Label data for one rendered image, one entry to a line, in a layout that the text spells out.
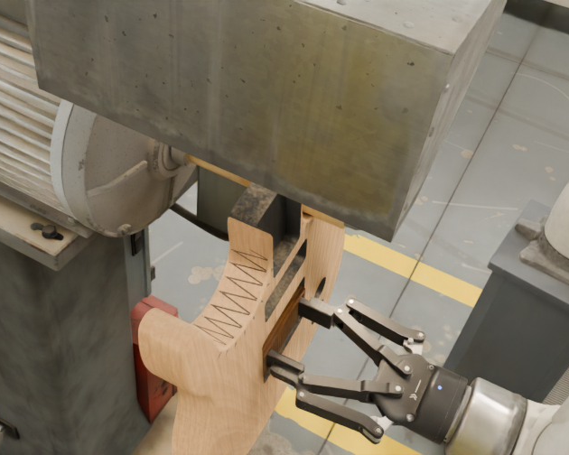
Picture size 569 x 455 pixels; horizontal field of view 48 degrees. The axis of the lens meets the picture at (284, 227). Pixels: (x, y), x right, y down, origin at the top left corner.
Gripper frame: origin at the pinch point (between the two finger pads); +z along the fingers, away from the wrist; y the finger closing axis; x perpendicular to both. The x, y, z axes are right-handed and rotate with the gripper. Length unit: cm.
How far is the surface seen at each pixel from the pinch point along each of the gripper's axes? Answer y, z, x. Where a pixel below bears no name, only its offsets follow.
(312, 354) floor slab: 54, 16, -119
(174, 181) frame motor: 6.3, 17.9, 9.9
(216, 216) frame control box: 21.2, 23.4, -16.9
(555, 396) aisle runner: 79, -56, -125
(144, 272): 16, 38, -37
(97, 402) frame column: -6, 35, -50
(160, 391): 7, 33, -70
